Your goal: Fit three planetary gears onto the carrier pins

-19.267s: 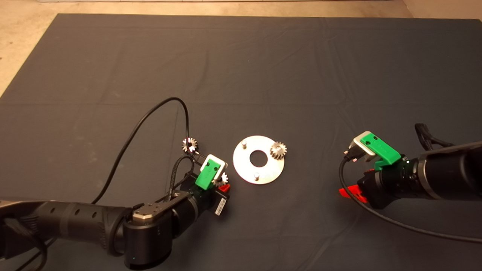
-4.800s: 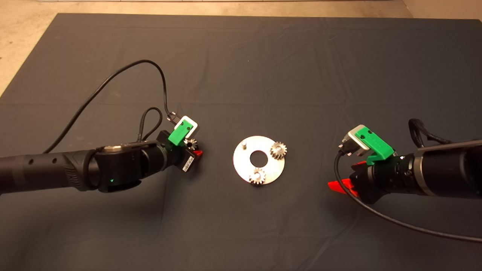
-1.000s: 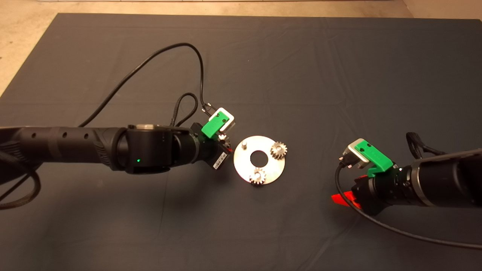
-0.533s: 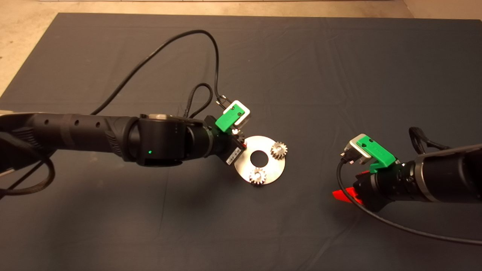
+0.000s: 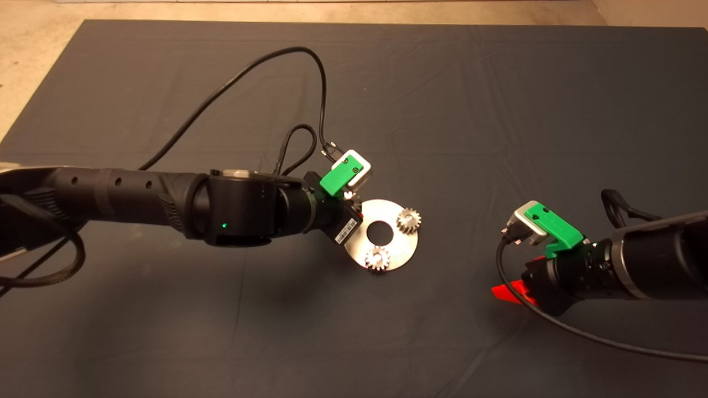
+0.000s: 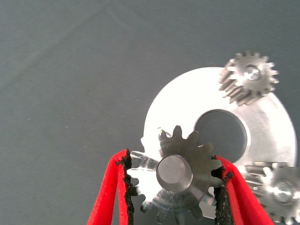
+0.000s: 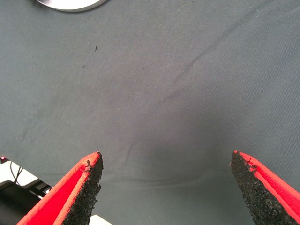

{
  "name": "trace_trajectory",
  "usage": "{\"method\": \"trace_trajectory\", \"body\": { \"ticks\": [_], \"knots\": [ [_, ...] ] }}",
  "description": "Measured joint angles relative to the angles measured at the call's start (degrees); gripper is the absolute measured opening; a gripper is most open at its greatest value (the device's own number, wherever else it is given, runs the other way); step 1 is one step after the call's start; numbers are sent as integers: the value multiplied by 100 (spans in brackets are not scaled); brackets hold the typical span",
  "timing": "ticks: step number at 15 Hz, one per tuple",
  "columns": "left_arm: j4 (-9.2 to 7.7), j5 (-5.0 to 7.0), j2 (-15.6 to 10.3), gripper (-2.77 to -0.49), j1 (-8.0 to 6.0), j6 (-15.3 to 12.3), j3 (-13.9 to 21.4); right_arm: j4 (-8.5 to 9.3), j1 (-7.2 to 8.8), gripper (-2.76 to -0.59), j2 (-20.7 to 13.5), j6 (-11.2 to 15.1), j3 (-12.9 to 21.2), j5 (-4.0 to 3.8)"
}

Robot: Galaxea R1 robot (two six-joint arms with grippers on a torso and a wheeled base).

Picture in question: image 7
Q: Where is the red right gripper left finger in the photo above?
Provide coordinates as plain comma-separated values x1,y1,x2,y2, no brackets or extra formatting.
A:
16,151,104,225

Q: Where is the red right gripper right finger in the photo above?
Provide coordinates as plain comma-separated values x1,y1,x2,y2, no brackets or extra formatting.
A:
230,150,300,225

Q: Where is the round metal carrier plate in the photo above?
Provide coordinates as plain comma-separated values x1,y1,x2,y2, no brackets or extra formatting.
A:
34,0,110,13

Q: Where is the black rounded chassis cover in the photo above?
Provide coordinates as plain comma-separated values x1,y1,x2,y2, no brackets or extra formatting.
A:
0,180,42,225

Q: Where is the dark grey table cloth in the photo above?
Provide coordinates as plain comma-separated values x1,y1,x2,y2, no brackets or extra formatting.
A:
0,0,300,225

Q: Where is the black metal frame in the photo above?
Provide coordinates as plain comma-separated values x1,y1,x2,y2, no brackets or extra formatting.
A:
24,178,53,197

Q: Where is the thin dark floor cable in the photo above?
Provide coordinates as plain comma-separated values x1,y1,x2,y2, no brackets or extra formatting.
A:
9,160,24,186

